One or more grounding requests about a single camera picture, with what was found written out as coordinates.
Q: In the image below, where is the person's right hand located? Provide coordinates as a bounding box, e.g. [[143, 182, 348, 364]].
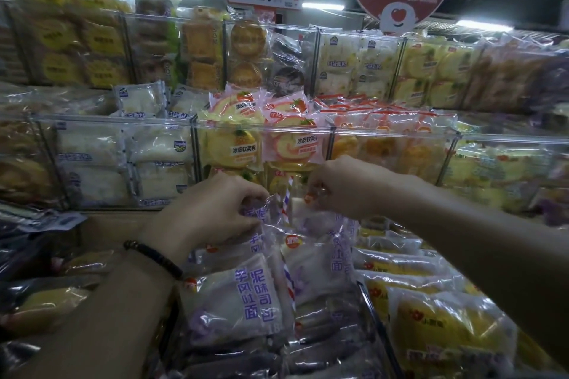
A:
[[304, 154, 421, 221]]

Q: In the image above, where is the person's left hand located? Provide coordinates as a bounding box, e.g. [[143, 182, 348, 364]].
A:
[[149, 172, 272, 267]]

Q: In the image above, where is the clear purple-print toast packet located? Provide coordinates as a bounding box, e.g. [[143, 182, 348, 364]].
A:
[[279, 197, 359, 309], [191, 193, 290, 269]]

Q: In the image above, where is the person's left forearm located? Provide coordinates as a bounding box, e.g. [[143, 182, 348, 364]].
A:
[[24, 254, 179, 379]]

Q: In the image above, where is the person's right forearm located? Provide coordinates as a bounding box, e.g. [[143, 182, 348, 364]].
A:
[[411, 176, 569, 368]]

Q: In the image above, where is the pile of purple-print bread packets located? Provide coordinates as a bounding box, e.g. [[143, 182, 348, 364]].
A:
[[178, 214, 388, 379]]

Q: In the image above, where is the stack of swirl cake packets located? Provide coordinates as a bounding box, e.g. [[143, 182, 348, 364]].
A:
[[197, 83, 333, 197]]

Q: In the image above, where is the clear acrylic bin row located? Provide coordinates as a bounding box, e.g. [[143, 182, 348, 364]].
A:
[[0, 0, 569, 113], [0, 111, 569, 211]]

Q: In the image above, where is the stack of orange-label cake packets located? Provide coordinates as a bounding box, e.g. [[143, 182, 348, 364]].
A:
[[317, 94, 459, 182]]

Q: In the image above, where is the stack of dark chocolate cake packets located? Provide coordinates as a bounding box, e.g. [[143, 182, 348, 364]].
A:
[[266, 31, 317, 99]]

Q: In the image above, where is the stack of pale sandwich bread packets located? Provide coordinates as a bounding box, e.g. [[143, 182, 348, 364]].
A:
[[315, 31, 406, 100]]

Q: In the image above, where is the stack of white bread packets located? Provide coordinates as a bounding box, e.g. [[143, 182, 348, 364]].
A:
[[54, 80, 210, 211]]

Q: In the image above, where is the stack of round yellow cake packets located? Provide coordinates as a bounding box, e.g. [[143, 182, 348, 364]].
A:
[[226, 14, 273, 91]]

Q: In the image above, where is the stack of yellow sponge cake packets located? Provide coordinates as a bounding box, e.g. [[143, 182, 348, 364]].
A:
[[393, 36, 483, 111]]

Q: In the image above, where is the pile of yellow bread packets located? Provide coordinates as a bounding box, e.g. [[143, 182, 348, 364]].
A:
[[353, 218, 569, 379]]

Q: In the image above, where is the stack of yellow-blue cake packets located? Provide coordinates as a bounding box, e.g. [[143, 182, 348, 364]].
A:
[[440, 116, 569, 226]]

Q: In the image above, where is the stack of orange square toast packets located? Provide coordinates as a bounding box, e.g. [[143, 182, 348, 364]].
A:
[[179, 7, 228, 91]]

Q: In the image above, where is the white shelf label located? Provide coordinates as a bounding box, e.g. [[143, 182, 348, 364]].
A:
[[24, 210, 88, 234]]

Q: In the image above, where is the shelf light strip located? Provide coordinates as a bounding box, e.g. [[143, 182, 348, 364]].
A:
[[455, 19, 515, 34], [302, 2, 346, 12]]

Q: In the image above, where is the white heart tag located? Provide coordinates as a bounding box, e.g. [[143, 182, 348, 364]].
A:
[[380, 1, 417, 36]]

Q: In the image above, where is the stack of brown pastry packets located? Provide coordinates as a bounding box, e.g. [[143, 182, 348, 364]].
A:
[[128, 0, 184, 87]]

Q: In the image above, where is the pile of dark bread packets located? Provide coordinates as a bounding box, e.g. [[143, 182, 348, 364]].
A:
[[0, 205, 178, 379]]

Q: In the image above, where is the stack of brown bun packets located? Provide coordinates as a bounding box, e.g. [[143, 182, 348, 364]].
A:
[[0, 86, 60, 207]]

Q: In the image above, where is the stack of tan bread packets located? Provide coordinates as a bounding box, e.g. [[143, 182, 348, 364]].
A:
[[462, 34, 569, 115]]

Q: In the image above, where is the stack of yellow-label pastry packets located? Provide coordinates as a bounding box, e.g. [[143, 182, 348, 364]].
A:
[[7, 0, 135, 89]]

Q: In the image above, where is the dark beaded bracelet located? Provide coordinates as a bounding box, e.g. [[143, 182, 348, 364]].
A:
[[123, 239, 184, 281]]

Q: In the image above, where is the black wire bin divider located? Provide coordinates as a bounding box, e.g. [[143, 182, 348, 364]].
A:
[[357, 281, 404, 379]]

